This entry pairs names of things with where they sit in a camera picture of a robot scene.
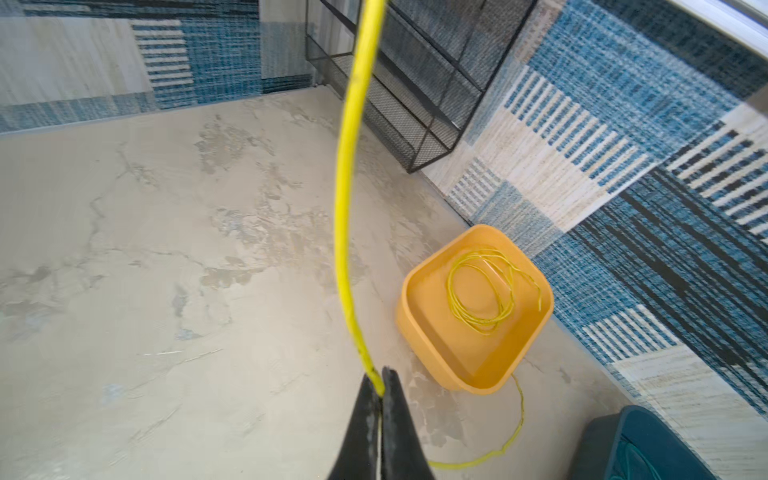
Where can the black wire mesh shelf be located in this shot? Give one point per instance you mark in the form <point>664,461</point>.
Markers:
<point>435,65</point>

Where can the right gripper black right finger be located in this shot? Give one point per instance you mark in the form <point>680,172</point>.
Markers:
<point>402,455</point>

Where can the teal plastic tray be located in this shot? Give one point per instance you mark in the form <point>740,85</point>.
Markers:
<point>634,444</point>

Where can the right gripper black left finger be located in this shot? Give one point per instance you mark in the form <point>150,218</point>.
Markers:
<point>358,455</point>

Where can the yellow plastic tray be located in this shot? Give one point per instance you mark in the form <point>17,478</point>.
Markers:
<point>471,311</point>

